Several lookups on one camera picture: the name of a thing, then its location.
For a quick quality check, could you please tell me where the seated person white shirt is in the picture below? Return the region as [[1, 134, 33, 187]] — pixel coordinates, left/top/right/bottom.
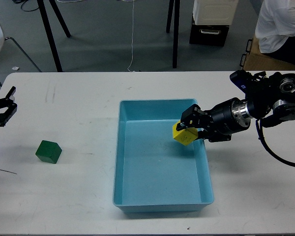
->
[[255, 0, 295, 65]]

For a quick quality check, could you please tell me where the yellow wooden block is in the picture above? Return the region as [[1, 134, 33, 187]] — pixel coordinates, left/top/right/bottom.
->
[[173, 120, 198, 146]]

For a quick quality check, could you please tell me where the brown cardboard box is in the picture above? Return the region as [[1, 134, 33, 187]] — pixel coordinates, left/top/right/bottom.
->
[[239, 37, 295, 71]]

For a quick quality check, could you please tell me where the black storage box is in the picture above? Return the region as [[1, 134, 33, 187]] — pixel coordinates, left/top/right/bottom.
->
[[189, 21, 230, 47]]

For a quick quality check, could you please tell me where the white floor cable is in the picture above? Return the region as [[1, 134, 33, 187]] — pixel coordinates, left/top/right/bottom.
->
[[56, 0, 141, 73]]

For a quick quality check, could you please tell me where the black table leg right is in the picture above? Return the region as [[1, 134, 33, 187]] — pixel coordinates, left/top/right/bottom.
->
[[166, 0, 180, 68]]

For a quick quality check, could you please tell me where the black table leg left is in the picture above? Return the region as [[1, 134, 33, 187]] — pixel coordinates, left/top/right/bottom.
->
[[36, 0, 72, 73]]

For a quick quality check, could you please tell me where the black table leg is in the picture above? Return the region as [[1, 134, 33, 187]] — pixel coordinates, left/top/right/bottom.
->
[[36, 0, 72, 73], [166, 0, 180, 68]]

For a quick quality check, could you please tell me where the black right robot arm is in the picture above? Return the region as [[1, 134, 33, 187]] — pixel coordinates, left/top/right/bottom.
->
[[173, 69, 295, 167]]

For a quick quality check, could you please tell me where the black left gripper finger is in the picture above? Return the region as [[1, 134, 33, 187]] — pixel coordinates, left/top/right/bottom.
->
[[0, 86, 17, 127]]

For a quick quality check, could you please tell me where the light blue plastic box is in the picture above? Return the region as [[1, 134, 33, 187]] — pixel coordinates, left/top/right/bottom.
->
[[113, 99, 214, 212]]

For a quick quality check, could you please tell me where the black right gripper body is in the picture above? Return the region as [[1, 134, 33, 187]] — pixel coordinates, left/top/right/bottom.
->
[[200, 98, 251, 143]]

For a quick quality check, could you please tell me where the black floor cable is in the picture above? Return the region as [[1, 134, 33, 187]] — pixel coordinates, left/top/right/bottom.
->
[[13, 0, 41, 12]]

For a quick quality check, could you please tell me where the green wooden block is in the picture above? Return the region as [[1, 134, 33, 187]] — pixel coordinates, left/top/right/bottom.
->
[[35, 140, 62, 164]]

